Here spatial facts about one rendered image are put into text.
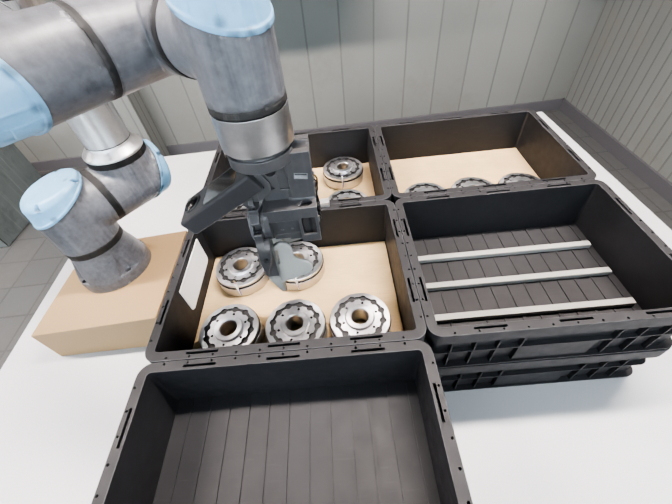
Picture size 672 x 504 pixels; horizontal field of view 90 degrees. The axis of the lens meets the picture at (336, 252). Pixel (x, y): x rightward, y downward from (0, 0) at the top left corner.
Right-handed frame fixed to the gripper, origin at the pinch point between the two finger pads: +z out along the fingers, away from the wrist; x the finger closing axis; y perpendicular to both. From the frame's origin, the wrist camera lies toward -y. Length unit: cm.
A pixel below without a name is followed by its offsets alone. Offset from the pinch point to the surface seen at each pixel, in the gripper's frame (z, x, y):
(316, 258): 11.5, 11.7, 4.7
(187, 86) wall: 47, 217, -81
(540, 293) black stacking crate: 14.6, -0.1, 44.2
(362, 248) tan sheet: 14.4, 15.7, 14.3
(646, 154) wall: 84, 130, 197
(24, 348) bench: 28, 9, -65
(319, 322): 11.4, -2.8, 4.6
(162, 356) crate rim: 4.8, -9.4, -17.0
